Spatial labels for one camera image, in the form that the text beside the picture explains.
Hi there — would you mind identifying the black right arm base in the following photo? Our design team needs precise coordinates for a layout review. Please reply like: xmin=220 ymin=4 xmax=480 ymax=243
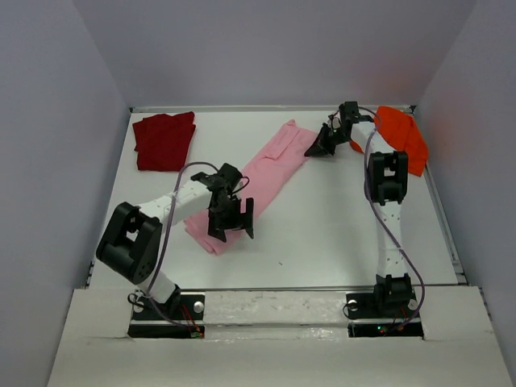
xmin=343 ymin=273 xmax=423 ymax=339

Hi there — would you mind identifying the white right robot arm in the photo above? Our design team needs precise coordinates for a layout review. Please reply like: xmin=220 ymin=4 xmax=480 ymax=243
xmin=304 ymin=102 xmax=409 ymax=279

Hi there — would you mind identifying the orange t shirt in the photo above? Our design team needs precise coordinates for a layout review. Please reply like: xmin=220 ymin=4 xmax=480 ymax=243
xmin=351 ymin=106 xmax=429 ymax=177

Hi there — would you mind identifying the aluminium table front rail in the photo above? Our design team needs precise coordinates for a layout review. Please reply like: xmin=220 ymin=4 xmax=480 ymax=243
xmin=181 ymin=283 xmax=470 ymax=293

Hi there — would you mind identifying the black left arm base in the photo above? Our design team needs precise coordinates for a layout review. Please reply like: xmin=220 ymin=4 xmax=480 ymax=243
xmin=127 ymin=290 xmax=206 ymax=339

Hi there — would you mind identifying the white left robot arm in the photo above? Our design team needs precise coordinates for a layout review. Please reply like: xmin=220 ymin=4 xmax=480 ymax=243
xmin=95 ymin=163 xmax=254 ymax=306

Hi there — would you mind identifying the dark red folded t shirt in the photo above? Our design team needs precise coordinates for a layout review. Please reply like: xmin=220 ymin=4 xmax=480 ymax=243
xmin=132 ymin=111 xmax=196 ymax=172

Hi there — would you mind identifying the pink t shirt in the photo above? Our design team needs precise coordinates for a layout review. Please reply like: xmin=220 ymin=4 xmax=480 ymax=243
xmin=185 ymin=120 xmax=317 ymax=256

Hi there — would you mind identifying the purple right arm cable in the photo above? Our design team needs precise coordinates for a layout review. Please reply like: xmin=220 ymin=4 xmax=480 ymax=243
xmin=354 ymin=106 xmax=427 ymax=333

